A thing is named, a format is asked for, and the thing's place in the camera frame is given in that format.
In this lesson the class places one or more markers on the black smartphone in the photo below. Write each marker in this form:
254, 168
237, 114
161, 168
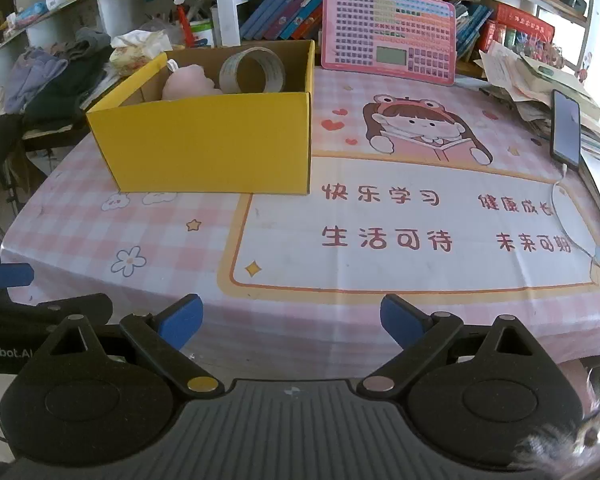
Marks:
566, 130

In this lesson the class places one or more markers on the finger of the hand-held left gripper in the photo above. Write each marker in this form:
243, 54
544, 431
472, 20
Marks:
10, 275
80, 307

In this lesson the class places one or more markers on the white shelf unit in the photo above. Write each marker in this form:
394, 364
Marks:
226, 5

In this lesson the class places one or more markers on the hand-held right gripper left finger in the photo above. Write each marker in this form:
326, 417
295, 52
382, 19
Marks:
180, 320

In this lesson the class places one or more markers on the pink keyboard learning tablet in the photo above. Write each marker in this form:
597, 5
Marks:
390, 25

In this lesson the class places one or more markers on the yellow cardboard box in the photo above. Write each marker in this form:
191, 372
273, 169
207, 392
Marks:
205, 145

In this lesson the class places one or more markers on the red box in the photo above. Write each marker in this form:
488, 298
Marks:
525, 19

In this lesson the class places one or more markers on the pink plush toy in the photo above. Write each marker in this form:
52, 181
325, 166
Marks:
190, 82

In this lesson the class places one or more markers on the clear tape roll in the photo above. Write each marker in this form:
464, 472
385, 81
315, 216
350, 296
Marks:
230, 72

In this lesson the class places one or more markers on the pile of clothes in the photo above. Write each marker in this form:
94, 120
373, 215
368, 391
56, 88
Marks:
50, 90

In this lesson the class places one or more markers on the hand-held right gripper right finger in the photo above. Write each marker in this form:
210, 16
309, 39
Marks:
405, 320

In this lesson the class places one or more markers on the pink printed tablecloth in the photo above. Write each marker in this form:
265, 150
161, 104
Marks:
380, 270

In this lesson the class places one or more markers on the pile of papers and books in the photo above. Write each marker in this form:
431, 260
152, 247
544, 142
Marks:
520, 75

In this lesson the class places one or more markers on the white green pen cup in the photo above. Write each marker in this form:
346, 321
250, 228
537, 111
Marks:
202, 35

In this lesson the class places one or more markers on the row of blue books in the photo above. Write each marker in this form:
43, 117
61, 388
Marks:
280, 10

